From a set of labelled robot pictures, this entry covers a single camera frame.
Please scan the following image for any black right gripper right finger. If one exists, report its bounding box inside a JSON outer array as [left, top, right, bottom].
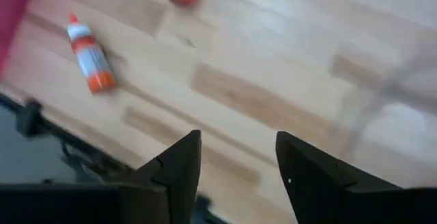
[[274, 130, 404, 224]]

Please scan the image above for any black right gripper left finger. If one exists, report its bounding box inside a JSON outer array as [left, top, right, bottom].
[[118, 129, 202, 224]]

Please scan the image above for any red-orange squeeze bottle white label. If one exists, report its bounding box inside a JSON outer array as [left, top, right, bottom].
[[66, 12, 118, 94]]

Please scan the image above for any black clamp block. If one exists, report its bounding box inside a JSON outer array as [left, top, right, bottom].
[[14, 100, 44, 139]]

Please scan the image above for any translucent pink plastic bin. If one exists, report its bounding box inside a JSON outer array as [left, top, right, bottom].
[[0, 0, 39, 77]]

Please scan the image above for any black table frame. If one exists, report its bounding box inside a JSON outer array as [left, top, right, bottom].
[[0, 92, 226, 224]]

